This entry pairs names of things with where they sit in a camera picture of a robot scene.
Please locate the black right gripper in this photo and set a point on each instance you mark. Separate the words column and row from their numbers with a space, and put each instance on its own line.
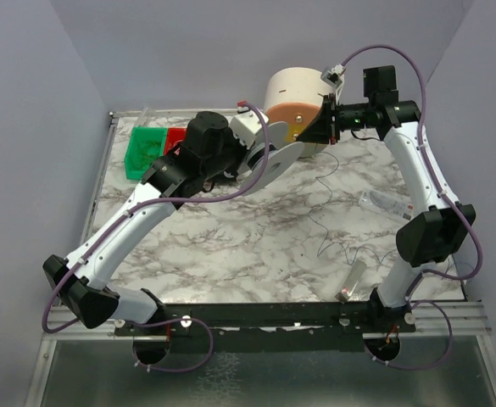
column 331, row 121

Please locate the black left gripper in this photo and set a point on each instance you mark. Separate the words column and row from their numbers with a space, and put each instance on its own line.
column 239, row 159

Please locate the white perforated cable spool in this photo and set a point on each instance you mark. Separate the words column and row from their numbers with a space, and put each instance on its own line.
column 282, row 156

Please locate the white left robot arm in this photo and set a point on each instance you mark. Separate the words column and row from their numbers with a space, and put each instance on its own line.
column 213, row 145

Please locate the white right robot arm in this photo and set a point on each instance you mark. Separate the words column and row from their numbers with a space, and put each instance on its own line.
column 440, row 222

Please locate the round three-drawer cabinet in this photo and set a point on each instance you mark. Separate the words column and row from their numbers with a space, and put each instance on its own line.
column 294, row 95

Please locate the red plastic bin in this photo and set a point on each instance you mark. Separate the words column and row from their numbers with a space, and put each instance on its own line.
column 174, row 136

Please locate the green plastic bin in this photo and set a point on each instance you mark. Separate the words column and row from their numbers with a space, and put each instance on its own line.
column 146, row 145

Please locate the clear plastic bag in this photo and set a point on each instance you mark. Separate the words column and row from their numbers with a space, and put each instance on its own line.
column 386, row 205

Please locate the grey tool with red label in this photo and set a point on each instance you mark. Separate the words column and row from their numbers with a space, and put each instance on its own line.
column 351, row 281

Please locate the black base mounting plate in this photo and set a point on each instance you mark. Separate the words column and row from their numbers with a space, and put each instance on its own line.
column 270, row 327

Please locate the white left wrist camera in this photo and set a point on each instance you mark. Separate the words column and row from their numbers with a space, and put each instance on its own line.
column 246, row 125

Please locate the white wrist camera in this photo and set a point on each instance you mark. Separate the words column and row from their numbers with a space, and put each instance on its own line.
column 334, row 77
column 246, row 125

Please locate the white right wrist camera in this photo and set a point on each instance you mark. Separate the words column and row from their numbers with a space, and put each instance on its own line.
column 334, row 77

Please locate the aluminium frame rail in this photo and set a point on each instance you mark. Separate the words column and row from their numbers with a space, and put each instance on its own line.
column 63, row 330

